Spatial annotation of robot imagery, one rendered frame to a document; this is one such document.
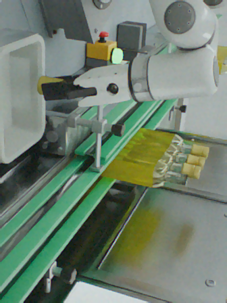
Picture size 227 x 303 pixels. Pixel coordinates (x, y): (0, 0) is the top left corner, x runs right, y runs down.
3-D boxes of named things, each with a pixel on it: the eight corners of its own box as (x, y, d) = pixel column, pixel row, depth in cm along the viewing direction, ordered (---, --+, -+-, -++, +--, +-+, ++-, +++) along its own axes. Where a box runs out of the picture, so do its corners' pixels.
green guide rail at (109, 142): (73, 153, 111) (106, 161, 108) (73, 150, 110) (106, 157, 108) (205, 28, 261) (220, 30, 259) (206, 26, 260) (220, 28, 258)
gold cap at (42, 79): (36, 78, 85) (59, 82, 84) (45, 73, 88) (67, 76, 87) (36, 97, 86) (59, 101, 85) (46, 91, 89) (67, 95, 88)
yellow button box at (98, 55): (84, 65, 141) (107, 70, 139) (85, 40, 138) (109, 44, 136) (93, 60, 147) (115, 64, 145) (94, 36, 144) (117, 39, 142)
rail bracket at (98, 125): (65, 166, 107) (117, 178, 104) (67, 95, 100) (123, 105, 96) (71, 160, 110) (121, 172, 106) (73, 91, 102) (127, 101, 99)
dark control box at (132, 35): (115, 47, 165) (138, 51, 162) (117, 24, 161) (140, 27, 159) (123, 42, 172) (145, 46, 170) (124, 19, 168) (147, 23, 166)
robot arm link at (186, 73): (209, -8, 71) (220, 5, 80) (142, 4, 75) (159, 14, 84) (215, 95, 72) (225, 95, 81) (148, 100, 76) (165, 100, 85)
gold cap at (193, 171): (180, 178, 118) (197, 182, 117) (181, 166, 117) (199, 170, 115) (182, 172, 121) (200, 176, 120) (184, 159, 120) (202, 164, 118)
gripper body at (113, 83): (138, 109, 77) (76, 114, 81) (154, 92, 86) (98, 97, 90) (130, 64, 74) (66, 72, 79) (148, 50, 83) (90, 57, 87)
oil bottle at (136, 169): (81, 172, 119) (163, 191, 113) (82, 152, 117) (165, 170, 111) (89, 163, 124) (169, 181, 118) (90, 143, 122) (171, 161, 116)
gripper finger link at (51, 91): (71, 102, 81) (38, 105, 83) (79, 97, 83) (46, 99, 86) (67, 84, 80) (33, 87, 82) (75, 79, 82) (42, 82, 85)
